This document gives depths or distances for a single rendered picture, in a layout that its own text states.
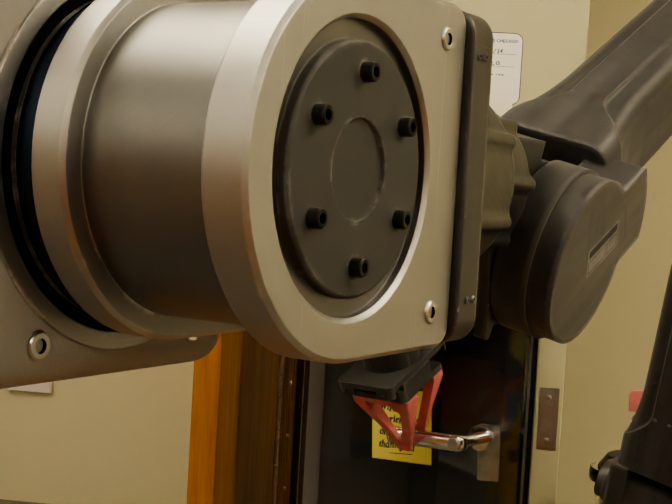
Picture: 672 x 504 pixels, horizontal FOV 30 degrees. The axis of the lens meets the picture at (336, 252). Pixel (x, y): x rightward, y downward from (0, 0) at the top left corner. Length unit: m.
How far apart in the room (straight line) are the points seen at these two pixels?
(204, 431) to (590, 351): 0.69
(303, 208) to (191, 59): 0.05
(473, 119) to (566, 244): 0.10
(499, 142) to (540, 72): 0.94
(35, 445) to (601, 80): 1.48
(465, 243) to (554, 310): 0.11
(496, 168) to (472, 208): 0.03
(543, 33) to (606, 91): 0.78
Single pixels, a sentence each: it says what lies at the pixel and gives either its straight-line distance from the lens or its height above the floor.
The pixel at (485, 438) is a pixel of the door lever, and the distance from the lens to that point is 1.28.
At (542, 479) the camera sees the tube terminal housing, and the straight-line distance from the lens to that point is 1.44.
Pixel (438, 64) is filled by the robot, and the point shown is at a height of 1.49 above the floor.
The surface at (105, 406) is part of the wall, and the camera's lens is 1.96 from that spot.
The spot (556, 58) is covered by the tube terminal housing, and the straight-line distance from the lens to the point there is 1.42.
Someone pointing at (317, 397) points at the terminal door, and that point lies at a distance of 1.40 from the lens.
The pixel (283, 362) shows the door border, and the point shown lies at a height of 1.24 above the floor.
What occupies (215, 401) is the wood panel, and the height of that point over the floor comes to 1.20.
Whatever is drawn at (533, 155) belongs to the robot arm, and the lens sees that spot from 0.55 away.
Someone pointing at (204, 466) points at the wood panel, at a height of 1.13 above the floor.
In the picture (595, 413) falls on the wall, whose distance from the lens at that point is 1.87.
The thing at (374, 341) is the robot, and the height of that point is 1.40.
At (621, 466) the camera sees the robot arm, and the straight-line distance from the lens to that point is 1.04.
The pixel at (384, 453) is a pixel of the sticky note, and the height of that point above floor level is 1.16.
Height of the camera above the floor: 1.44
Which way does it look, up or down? 3 degrees down
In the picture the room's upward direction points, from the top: 3 degrees clockwise
